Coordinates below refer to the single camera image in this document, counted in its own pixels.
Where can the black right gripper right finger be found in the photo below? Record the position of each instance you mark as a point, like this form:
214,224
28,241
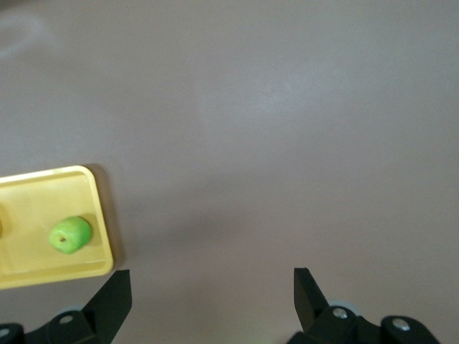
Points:
312,308

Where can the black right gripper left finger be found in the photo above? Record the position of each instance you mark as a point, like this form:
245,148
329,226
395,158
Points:
107,308

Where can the green apple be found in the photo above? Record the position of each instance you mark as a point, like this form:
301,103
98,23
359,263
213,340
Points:
71,234

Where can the yellow potato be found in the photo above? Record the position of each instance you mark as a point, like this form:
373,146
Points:
0,227

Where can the yellow plastic tray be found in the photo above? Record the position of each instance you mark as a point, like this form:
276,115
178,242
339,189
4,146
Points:
43,200

